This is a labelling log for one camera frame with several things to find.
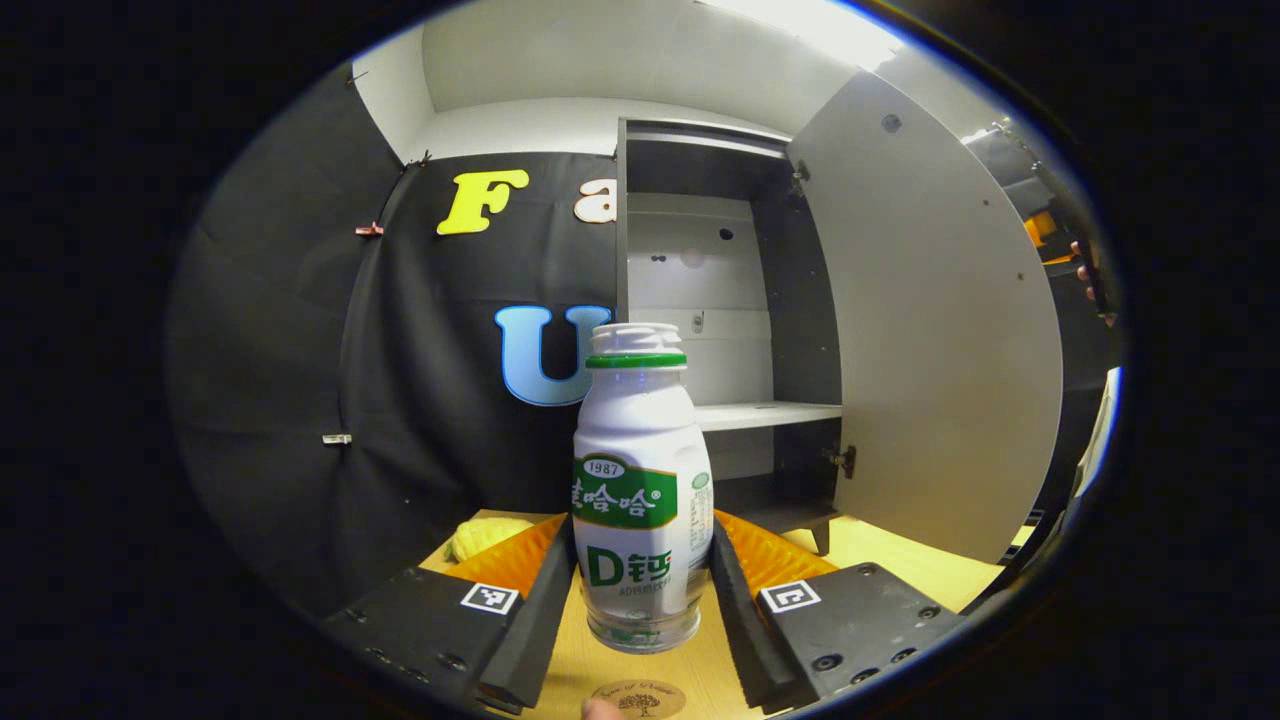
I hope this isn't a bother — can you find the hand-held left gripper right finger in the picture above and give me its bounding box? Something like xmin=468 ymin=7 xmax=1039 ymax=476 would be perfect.
xmin=708 ymin=510 xmax=969 ymax=715

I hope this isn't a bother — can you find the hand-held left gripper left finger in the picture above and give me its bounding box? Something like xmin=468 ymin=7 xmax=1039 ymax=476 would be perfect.
xmin=322 ymin=513 xmax=579 ymax=713

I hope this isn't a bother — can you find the round wooden coaster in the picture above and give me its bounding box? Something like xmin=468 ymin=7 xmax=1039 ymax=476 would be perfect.
xmin=590 ymin=680 xmax=688 ymax=720

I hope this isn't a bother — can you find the beige cabinet door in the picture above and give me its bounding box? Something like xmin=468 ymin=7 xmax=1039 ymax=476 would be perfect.
xmin=785 ymin=70 xmax=1064 ymax=564

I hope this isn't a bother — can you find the white bottle green label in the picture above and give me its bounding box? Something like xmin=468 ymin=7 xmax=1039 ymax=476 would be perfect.
xmin=572 ymin=322 xmax=715 ymax=655

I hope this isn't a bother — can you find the dark grey cabinet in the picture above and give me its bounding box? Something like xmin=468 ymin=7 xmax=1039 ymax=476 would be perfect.
xmin=615 ymin=117 xmax=848 ymax=557

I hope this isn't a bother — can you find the yellow lumpy toy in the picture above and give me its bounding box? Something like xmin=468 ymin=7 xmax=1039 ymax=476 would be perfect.
xmin=445 ymin=517 xmax=536 ymax=563

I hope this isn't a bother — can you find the long ceiling light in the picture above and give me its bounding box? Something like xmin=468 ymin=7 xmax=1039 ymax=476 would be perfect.
xmin=700 ymin=0 xmax=907 ymax=71

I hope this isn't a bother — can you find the black backdrop cloth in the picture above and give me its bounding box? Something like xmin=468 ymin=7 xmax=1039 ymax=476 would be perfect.
xmin=165 ymin=60 xmax=1126 ymax=621

